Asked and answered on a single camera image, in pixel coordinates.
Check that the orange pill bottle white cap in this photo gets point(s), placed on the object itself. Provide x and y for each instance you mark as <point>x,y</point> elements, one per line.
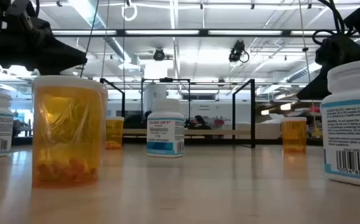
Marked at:
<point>114,132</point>
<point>68,130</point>
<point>293,133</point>

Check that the white LED light bar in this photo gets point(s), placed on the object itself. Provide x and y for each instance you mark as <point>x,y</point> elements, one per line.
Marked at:
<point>83,32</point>
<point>245,32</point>
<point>310,32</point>
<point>161,32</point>

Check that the black round ceiling fixture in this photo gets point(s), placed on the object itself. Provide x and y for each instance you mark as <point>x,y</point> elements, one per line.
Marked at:
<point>159,54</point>

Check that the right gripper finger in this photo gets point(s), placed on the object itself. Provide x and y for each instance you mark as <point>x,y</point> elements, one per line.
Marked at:
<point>315,87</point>

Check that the black background rig frame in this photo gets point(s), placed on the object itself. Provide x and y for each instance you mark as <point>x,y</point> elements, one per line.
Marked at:
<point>167,80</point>

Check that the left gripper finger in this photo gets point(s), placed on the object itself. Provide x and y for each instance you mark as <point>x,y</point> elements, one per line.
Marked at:
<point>61,59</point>

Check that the black overhead rig beam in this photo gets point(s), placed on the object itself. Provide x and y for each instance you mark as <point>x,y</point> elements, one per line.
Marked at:
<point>121,32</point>

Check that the person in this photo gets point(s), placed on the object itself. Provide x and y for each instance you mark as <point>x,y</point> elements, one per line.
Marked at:
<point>199,123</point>

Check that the black overhead camera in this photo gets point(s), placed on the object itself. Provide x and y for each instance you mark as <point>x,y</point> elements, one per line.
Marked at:
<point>237,51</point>

